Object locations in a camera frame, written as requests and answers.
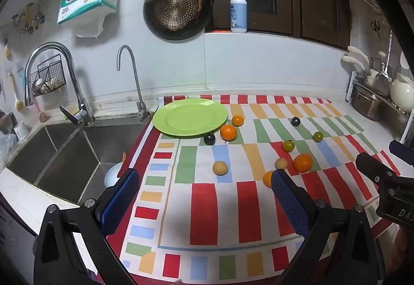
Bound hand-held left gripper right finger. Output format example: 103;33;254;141
271;169;387;285

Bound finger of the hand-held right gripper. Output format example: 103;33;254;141
389;140;414;166
356;152;398;189

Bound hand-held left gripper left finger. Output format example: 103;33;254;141
33;168;140;285

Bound large orange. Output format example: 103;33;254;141
220;125;238;142
293;153;314;173

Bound green plate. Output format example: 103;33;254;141
153;98;228;138

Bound white bowl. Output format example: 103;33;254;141
104;162;125;189

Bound white kettle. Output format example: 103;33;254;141
390;73;414;113

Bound striped colourful table mat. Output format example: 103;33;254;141
107;94;402;285

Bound stainless steel sink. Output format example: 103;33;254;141
5;120;152;208

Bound steel ladle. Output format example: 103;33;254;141
372;29;393;96

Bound slim gooseneck faucet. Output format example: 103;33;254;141
117;45;150;121

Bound small white cup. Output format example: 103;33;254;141
14;121;29;140

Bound large chrome pull-down faucet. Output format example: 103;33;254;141
25;42;95;126

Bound garlic bulbs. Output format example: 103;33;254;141
34;77;62;93

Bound dish brush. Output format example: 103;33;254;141
8;73;25;111

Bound white pump soap bottle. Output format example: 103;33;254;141
230;0;248;34

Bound perforated metal strainer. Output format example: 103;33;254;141
154;0;203;30

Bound black frying pan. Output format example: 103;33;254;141
143;0;212;41

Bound white-handled knife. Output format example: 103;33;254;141
341;56;369;75
348;46;371;70

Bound black wire basket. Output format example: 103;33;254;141
31;54;67;97

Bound yellow wall hooks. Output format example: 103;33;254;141
12;0;46;35

